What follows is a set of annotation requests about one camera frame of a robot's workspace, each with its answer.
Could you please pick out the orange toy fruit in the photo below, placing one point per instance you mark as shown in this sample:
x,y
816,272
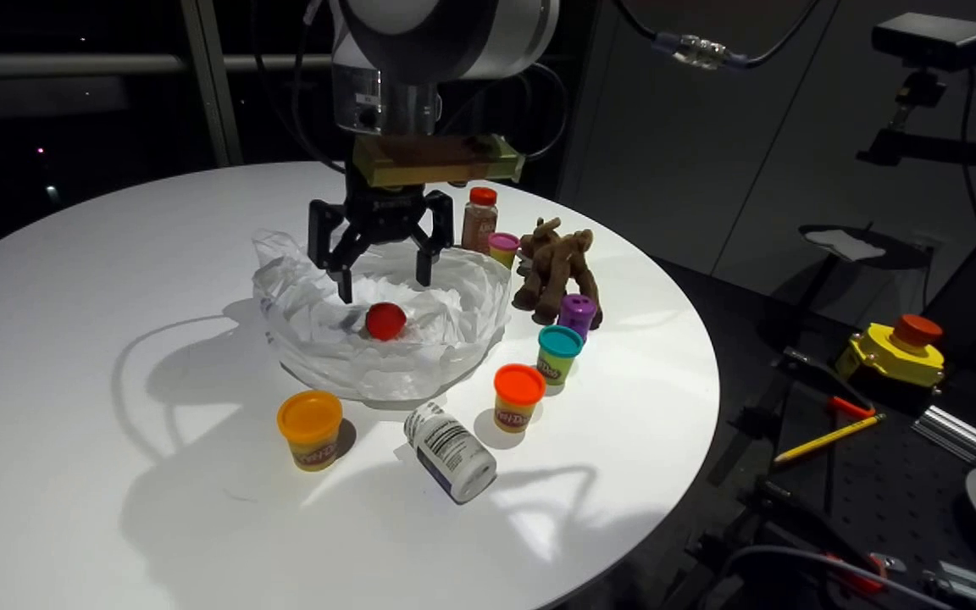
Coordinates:
x,y
309,428

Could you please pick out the teal lid dough tub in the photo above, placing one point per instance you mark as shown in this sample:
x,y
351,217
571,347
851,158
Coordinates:
x,y
561,352

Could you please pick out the red lid dough tub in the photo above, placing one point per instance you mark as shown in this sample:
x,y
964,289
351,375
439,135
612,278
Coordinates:
x,y
389,321

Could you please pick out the brown plush moose toy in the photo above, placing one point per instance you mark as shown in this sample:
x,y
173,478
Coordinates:
x,y
556,272

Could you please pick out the white pill bottle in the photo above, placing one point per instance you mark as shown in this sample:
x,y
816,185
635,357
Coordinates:
x,y
454,454

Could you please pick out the grey flat stand head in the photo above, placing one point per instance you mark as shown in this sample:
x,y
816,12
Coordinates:
x,y
848,241

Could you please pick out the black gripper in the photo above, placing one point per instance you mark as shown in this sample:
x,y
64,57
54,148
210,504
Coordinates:
x,y
381,208

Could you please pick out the yellowish wrist camera box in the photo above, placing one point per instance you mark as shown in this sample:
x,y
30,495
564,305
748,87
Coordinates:
x,y
439,158

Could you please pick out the yellow pencil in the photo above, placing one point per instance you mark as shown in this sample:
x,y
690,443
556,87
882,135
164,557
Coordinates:
x,y
830,443

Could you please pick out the yellow emergency stop button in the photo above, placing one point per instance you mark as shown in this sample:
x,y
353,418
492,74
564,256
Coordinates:
x,y
888,352

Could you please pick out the black external camera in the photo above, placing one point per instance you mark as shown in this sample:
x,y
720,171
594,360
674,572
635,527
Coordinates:
x,y
936,37

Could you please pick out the purple lid dough tub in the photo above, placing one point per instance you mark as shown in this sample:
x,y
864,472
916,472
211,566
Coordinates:
x,y
582,312

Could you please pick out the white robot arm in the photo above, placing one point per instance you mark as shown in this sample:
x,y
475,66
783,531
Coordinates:
x,y
456,37

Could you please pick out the clear white plastic bag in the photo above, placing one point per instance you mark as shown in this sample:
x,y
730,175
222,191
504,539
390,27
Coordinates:
x,y
332,341

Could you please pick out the red cap spice bottle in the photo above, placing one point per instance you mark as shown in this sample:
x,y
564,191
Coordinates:
x,y
484,220

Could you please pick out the grey horizontal handrail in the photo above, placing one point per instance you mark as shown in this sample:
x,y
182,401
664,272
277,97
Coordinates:
x,y
58,66

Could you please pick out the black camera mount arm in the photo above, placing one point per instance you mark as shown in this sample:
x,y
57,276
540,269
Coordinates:
x,y
939,148

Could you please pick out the light grey window post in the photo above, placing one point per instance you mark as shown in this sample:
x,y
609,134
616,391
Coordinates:
x,y
211,78

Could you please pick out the silver aluminium rail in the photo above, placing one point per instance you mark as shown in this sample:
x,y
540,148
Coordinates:
x,y
964,428

